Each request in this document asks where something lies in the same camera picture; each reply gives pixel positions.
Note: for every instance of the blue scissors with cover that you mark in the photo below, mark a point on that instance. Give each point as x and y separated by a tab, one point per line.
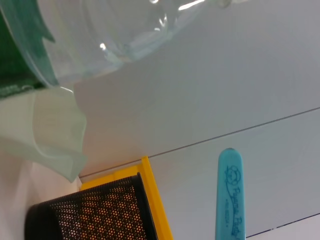
231	190

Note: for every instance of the clear green-label water bottle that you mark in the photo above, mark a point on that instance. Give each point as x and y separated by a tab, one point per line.
100	30

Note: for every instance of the translucent green fruit bowl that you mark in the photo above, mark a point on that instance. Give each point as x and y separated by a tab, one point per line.
50	125

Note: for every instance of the yellow plastic bin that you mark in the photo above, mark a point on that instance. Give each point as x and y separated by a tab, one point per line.
155	200

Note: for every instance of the black mesh pen holder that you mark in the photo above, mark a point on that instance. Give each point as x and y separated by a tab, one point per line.
95	212

